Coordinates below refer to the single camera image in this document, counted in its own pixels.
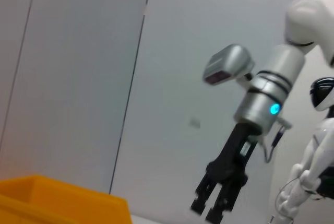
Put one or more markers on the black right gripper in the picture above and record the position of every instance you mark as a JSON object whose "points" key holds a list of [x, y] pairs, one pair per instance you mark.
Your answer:
{"points": [[232, 161]]}

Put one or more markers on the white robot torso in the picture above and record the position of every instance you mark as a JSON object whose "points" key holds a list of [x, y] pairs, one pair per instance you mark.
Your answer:
{"points": [[313, 161]]}

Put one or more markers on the robot head black visor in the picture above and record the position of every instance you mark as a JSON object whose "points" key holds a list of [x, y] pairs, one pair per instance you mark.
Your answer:
{"points": [[323, 93]]}

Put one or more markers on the yellow plastic bin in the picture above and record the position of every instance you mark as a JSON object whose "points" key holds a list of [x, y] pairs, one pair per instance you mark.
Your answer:
{"points": [[52, 203]]}

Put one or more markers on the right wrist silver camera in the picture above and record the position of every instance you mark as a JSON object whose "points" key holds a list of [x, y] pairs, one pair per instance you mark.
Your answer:
{"points": [[227, 63]]}

